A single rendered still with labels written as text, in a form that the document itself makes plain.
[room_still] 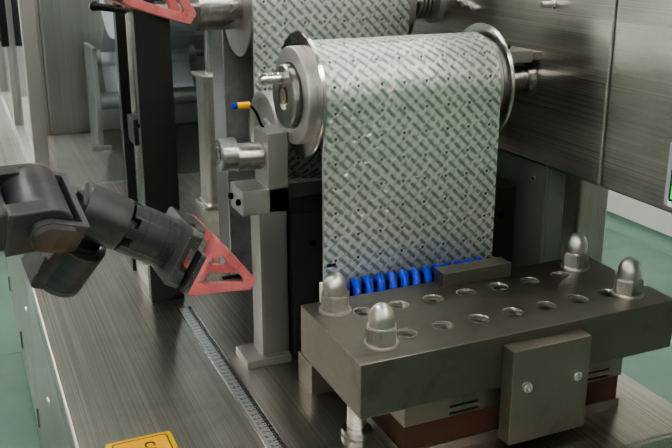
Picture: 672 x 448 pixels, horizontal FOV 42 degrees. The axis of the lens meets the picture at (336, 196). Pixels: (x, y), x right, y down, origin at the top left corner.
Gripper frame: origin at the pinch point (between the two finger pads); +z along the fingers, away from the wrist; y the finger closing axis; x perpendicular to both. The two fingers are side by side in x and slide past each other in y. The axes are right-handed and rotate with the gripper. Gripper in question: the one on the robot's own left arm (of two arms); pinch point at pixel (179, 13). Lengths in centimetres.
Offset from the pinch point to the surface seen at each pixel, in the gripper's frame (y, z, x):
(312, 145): 4.2, 20.2, -2.9
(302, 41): 1.6, 12.8, 6.0
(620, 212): -234, 295, 85
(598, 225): -7, 74, 15
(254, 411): 8.3, 32.0, -31.9
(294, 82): 3.3, 14.2, 1.6
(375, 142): 6.4, 25.5, 1.6
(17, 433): -156, 72, -112
